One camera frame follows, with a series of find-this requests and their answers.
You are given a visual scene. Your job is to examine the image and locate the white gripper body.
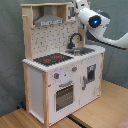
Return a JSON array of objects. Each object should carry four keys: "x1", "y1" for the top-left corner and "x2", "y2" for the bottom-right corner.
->
[{"x1": 73, "y1": 0, "x2": 89, "y2": 13}]

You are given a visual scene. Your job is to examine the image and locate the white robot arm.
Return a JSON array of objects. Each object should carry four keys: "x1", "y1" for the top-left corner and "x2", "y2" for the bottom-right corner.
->
[{"x1": 73, "y1": 0, "x2": 128, "y2": 49}]

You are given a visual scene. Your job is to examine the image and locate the wooden toy kitchen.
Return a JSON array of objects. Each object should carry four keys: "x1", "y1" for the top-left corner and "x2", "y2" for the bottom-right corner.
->
[{"x1": 22, "y1": 3, "x2": 105, "y2": 128}]

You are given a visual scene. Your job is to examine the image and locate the toy microwave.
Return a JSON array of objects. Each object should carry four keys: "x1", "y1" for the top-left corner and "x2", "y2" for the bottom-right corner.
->
[{"x1": 67, "y1": 6, "x2": 75, "y2": 21}]

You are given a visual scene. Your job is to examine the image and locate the grey range hood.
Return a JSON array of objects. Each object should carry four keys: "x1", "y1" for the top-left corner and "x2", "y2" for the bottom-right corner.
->
[{"x1": 35, "y1": 6, "x2": 64, "y2": 27}]

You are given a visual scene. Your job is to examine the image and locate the black toy faucet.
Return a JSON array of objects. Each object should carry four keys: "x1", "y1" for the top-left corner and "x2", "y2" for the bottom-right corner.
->
[{"x1": 67, "y1": 33, "x2": 82, "y2": 49}]

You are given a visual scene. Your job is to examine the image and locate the metal sink basin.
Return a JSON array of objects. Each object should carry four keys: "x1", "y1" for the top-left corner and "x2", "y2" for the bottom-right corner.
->
[{"x1": 66, "y1": 47, "x2": 94, "y2": 56}]

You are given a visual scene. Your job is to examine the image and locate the black stovetop red burners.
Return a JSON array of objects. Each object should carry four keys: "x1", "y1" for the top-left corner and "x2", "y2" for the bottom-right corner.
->
[{"x1": 34, "y1": 53, "x2": 71, "y2": 66}]

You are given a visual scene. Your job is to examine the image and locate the right red oven knob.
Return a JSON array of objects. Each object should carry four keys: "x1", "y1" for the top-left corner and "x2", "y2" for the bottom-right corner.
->
[{"x1": 71, "y1": 66, "x2": 79, "y2": 73}]

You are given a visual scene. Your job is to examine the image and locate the red oven knob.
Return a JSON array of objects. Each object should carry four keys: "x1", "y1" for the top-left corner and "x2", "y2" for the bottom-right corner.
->
[
  {"x1": 54, "y1": 73, "x2": 60, "y2": 79},
  {"x1": 71, "y1": 66, "x2": 79, "y2": 73}
]

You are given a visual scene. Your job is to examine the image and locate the white cupboard door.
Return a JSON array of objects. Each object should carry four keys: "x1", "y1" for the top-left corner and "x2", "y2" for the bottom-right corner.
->
[{"x1": 80, "y1": 55, "x2": 102, "y2": 106}]

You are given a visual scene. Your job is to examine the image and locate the left red oven knob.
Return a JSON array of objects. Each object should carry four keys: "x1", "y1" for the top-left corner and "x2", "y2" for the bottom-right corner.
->
[{"x1": 54, "y1": 73, "x2": 60, "y2": 79}]

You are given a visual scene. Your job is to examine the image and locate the oven door with window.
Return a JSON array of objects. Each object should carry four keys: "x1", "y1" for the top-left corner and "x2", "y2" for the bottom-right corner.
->
[{"x1": 55, "y1": 81, "x2": 74, "y2": 111}]

